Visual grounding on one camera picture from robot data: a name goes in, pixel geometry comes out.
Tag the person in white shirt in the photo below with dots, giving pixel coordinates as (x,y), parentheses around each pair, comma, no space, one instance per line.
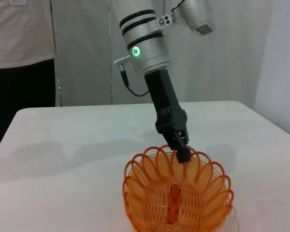
(19,36)

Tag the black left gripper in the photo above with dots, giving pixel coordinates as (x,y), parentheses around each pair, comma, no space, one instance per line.
(163,96)

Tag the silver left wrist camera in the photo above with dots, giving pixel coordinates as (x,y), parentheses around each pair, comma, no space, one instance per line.
(198,14)

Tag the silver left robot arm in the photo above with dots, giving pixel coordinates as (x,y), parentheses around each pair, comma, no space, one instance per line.
(145,41)

